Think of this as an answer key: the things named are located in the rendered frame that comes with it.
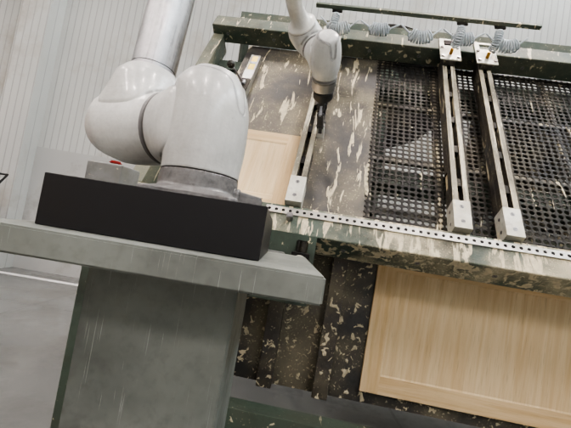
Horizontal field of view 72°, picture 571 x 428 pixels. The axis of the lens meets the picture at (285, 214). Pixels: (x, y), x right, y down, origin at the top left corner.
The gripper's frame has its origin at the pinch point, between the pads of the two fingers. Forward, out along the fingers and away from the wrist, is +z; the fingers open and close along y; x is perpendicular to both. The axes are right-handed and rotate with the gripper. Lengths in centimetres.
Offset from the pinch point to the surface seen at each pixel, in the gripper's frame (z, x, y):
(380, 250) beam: 5, -28, -50
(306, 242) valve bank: 0, -3, -55
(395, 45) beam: 0, -29, 72
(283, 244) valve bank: 6, 5, -53
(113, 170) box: -19, 59, -52
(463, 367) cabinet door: 47, -68, -69
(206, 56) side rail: 3, 65, 49
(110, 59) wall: 130, 254, 223
